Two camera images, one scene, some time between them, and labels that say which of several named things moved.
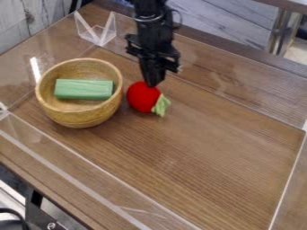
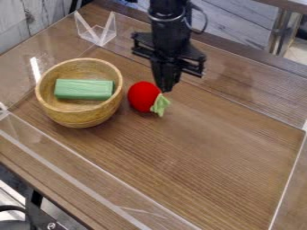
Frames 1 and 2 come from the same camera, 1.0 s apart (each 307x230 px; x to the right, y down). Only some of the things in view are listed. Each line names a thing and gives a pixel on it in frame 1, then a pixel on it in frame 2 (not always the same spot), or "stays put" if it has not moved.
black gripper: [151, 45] to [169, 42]
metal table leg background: [285, 29] stays put
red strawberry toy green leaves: [147, 99] stays put
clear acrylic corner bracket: [97, 33] stays put
